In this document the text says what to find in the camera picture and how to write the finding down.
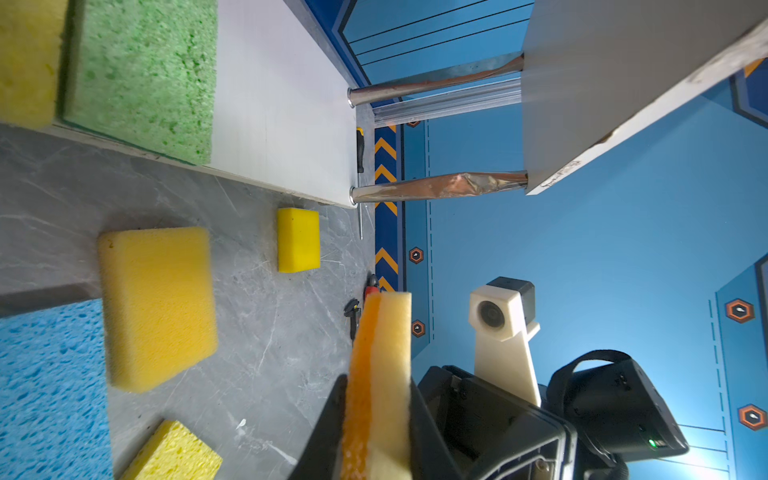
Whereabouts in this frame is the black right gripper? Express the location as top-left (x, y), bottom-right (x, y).
top-left (418, 366), bottom-right (577, 479)

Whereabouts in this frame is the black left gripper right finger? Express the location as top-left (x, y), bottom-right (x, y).
top-left (409, 382), bottom-right (462, 480)

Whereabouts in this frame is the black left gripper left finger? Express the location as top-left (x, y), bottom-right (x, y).
top-left (288, 374), bottom-right (348, 480)

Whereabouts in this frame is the pale yellow orange sponge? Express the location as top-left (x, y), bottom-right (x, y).
top-left (340, 292), bottom-right (412, 479)

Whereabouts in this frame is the yellow foam sponge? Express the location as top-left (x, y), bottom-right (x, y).
top-left (97, 227), bottom-right (218, 393)

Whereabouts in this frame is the yellow green textured sponge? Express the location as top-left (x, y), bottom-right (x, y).
top-left (1, 0), bottom-right (68, 129)

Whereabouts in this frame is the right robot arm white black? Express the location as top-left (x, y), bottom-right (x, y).
top-left (411, 350), bottom-right (689, 479)

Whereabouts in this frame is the white two-tier shelf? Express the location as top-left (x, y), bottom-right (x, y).
top-left (62, 1), bottom-right (767, 208)

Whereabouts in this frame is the large yellow textured sponge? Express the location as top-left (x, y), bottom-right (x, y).
top-left (121, 420), bottom-right (223, 480)

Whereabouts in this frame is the red pipe wrench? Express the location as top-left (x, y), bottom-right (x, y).
top-left (344, 273), bottom-right (380, 341)

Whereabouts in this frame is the small bright yellow sponge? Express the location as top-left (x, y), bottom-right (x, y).
top-left (277, 208), bottom-right (321, 273)

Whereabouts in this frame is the blue textured sponge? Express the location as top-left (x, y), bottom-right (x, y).
top-left (1, 300), bottom-right (113, 479)

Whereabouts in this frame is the black yellow screwdriver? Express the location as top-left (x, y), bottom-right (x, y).
top-left (354, 127), bottom-right (365, 240)

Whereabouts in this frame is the aluminium corner post right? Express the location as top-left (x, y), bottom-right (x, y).
top-left (373, 78), bottom-right (522, 128)

